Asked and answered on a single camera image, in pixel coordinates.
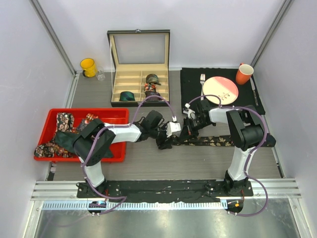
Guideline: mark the silver fork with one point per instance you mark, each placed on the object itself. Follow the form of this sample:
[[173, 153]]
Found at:
[[202, 81]]

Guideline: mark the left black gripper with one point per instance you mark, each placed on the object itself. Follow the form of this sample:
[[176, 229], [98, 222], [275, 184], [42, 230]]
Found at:
[[162, 144]]

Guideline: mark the rolled dark maroon tie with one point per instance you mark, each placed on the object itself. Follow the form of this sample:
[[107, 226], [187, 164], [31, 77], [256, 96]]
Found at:
[[152, 96]]

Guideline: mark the yellow mug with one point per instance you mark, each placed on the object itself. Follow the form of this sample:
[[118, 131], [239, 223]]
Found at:
[[89, 67]]

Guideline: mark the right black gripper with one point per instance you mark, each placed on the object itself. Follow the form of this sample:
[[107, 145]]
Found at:
[[188, 132]]

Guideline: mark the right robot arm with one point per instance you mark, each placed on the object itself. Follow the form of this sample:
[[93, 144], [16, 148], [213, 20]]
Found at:
[[247, 132]]

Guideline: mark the rolled green blue tie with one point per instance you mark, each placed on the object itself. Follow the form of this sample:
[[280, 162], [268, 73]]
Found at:
[[126, 96]]

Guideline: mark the red plastic bin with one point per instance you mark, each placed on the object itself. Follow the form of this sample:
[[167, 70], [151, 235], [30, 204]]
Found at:
[[109, 115]]

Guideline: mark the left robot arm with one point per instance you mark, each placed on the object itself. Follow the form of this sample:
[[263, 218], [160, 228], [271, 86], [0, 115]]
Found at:
[[94, 141]]

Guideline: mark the clear glass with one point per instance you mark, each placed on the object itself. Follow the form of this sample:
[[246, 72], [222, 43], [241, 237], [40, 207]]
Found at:
[[100, 75]]

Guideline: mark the black placemat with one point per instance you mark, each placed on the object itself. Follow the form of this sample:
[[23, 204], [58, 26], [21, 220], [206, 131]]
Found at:
[[191, 87]]

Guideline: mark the dark green leaf tie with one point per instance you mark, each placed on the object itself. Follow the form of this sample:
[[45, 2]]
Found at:
[[66, 140]]

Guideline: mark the orange mug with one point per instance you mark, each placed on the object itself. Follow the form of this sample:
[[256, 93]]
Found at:
[[244, 73]]

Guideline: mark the aluminium front rail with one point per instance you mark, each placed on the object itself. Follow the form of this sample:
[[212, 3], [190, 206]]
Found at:
[[75, 195]]

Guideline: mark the rolled orange floral tie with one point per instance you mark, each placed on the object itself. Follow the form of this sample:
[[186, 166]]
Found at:
[[150, 87]]

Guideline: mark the pink cream plate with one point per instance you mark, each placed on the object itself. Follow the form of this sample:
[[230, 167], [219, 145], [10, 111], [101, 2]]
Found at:
[[221, 87]]

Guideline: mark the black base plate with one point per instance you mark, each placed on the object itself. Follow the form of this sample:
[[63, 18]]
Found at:
[[169, 191]]

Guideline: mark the orange striped rolled tie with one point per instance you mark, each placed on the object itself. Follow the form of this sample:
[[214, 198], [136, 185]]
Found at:
[[90, 117]]

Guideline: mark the black tie storage box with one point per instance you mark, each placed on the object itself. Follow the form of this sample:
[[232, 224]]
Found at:
[[135, 54]]

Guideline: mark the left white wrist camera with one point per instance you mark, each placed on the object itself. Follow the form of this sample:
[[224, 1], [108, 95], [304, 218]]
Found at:
[[172, 128]]

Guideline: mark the black gold leaf tie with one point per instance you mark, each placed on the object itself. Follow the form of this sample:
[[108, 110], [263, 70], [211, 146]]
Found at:
[[192, 140]]

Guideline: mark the silver knife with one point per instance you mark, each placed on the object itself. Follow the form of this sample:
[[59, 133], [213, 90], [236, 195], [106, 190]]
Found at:
[[254, 91]]

